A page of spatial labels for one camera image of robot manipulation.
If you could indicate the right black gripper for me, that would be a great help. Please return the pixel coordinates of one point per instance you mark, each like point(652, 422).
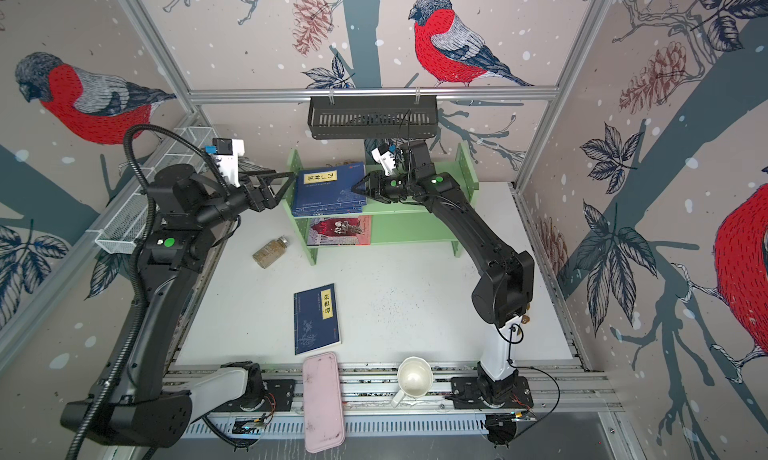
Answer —
point(385, 194)

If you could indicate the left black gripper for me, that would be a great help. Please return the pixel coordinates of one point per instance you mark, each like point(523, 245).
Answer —
point(267, 197)

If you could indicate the blue book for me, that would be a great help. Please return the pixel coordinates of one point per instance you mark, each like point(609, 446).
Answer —
point(316, 322)
point(328, 191)

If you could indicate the red pink Hamlet book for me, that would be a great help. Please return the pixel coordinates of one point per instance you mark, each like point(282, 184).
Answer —
point(339, 231)

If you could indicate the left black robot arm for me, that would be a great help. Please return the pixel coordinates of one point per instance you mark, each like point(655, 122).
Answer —
point(127, 405)

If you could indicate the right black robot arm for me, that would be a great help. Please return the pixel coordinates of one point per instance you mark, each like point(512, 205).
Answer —
point(505, 288)

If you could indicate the green wooden two-tier shelf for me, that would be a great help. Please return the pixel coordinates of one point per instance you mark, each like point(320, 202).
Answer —
point(398, 223)

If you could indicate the glass spice jar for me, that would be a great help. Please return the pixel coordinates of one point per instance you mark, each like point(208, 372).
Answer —
point(268, 254)

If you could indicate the dark grey hanging basket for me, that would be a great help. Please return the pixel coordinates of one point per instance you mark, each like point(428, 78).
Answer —
point(373, 117)

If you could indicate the white ceramic mug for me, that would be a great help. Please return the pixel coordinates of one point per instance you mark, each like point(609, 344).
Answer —
point(414, 378)

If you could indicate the pink pencil case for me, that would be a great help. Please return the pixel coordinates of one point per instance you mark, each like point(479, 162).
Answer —
point(324, 425)

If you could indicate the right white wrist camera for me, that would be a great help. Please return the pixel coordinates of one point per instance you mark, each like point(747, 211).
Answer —
point(386, 157)

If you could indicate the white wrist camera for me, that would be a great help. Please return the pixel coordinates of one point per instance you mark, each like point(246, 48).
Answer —
point(386, 157)
point(226, 153)

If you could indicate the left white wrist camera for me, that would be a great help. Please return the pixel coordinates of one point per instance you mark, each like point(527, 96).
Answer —
point(226, 153)

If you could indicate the white wire mesh basket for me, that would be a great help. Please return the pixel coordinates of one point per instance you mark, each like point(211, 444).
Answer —
point(126, 222)

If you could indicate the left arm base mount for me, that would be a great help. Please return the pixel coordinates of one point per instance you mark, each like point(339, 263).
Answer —
point(275, 396)

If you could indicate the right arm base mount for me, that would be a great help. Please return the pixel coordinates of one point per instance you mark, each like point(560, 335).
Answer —
point(480, 392)

